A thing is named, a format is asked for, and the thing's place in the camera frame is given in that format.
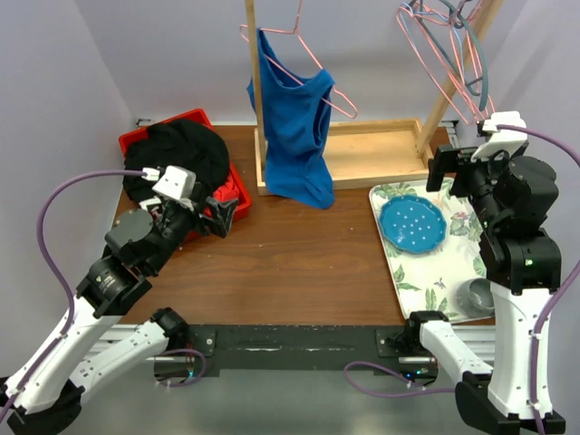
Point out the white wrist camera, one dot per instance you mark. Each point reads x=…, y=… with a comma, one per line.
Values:
x=498, y=139
x=173, y=182

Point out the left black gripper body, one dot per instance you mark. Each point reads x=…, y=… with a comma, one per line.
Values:
x=176, y=221

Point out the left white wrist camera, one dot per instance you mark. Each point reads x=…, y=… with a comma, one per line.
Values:
x=173, y=182

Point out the grey cup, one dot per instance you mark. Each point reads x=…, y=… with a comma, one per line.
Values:
x=475, y=299

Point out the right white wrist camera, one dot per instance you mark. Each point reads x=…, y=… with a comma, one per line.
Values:
x=498, y=139

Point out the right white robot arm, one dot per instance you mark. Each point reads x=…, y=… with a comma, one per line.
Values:
x=511, y=194

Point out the blue tank top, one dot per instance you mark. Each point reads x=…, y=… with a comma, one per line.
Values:
x=296, y=122

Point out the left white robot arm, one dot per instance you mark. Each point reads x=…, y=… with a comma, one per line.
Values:
x=48, y=393

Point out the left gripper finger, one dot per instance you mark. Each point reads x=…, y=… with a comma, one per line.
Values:
x=216, y=223
x=221, y=206

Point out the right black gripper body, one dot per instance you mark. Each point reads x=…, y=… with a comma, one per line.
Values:
x=472, y=178

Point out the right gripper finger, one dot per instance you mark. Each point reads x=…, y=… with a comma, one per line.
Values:
x=446, y=153
x=438, y=169

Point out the grey plastic hanger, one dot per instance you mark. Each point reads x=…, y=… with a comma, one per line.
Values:
x=473, y=50

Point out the blue dotted plate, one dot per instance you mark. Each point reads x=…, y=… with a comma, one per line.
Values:
x=412, y=224

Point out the black clothes pile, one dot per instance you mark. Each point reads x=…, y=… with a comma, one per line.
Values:
x=186, y=144

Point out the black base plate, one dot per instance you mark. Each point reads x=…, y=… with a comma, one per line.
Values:
x=304, y=348

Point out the floral serving tray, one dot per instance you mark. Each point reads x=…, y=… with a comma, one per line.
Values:
x=429, y=281

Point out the red garment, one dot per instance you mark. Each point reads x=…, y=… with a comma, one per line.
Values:
x=228, y=190

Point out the blue wire hanger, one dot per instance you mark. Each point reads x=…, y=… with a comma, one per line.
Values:
x=452, y=35

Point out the wooden clothes rack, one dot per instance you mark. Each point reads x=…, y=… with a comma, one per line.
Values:
x=360, y=154

